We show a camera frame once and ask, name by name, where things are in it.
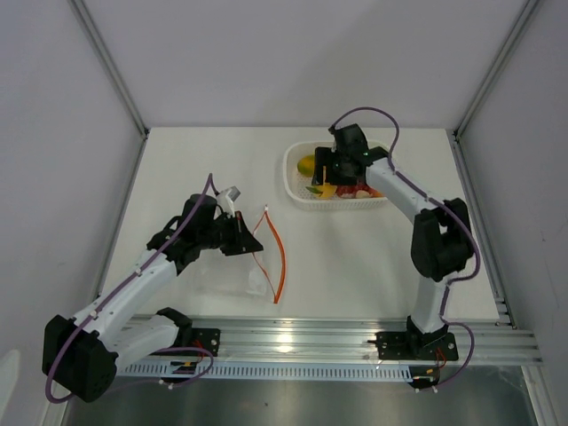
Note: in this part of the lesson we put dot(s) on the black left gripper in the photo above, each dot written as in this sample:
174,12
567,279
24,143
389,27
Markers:
243,241

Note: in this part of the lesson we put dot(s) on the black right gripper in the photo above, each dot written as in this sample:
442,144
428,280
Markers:
323,158

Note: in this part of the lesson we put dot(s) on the clear zip bag orange zipper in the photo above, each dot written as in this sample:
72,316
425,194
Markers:
259,276

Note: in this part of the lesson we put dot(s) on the orange with green leaf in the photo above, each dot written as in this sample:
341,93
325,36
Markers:
325,191

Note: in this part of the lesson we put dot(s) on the red orange peach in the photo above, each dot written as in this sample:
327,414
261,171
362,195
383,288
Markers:
374,193

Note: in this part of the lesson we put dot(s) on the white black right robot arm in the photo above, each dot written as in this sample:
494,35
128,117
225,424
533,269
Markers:
441,243

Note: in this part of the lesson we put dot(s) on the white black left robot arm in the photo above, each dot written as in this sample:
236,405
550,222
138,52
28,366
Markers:
84,353

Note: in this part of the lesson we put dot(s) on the green yellow mango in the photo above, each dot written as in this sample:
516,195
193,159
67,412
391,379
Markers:
306,165

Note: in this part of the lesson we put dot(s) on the white perforated plastic basket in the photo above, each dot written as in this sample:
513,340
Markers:
296,184

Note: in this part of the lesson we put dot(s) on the red grape bunch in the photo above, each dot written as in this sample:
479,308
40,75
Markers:
346,191

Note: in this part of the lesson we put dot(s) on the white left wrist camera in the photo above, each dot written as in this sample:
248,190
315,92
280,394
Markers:
226,200

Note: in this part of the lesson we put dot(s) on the aluminium mounting rail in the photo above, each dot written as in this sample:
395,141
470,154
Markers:
347,341

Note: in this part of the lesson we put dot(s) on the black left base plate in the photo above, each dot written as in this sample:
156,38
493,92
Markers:
207,339

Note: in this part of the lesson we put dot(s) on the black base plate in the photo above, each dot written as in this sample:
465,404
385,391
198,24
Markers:
207,339
412,346

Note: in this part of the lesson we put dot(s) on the white slotted cable duct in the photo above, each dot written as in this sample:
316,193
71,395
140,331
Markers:
272,371

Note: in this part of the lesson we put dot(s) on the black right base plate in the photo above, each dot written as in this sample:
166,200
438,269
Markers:
412,346

